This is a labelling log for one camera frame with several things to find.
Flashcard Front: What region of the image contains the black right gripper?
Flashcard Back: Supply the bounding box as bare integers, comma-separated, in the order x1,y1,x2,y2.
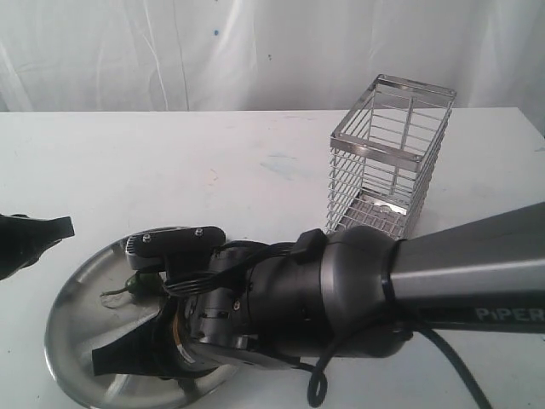
92,245,298,379

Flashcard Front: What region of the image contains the round stainless steel plate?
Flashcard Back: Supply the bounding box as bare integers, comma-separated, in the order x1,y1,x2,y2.
44,237,237,408

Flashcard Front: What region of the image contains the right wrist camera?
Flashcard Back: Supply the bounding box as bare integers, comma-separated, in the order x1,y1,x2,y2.
125,226,227,273

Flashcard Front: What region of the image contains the white backdrop curtain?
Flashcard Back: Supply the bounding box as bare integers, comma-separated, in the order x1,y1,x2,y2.
1,1,544,120

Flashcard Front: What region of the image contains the wire metal utensil holder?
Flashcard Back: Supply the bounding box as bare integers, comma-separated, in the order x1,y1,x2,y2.
325,74,456,239

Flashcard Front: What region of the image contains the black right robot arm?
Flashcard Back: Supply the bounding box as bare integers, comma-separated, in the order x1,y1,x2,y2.
91,204,544,378

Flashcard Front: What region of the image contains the green chili pepper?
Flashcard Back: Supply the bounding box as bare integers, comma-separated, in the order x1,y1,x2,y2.
100,272,164,298

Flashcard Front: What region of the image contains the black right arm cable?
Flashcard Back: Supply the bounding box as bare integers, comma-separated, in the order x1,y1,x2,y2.
163,229,503,409

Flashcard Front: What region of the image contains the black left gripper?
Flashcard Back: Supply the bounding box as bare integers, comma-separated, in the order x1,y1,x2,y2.
1,214,75,280

